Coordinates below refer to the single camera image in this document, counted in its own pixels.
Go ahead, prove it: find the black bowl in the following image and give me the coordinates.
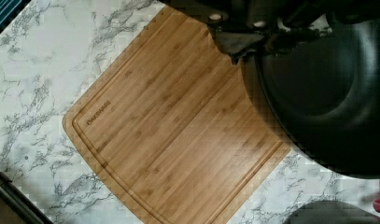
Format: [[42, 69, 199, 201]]
[[257, 19, 380, 178]]

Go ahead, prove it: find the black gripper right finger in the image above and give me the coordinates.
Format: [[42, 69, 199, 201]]
[[280, 0, 380, 47]]

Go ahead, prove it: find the stainless steel toaster oven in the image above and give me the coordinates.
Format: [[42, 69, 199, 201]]
[[0, 172, 53, 224]]

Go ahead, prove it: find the bamboo cutting board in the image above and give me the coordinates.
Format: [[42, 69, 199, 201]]
[[63, 7, 289, 224]]

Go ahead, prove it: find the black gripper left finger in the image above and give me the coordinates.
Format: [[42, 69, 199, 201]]
[[165, 0, 273, 65]]

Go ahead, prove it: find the steel pot lid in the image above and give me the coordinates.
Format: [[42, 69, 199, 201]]
[[283, 201, 380, 224]]

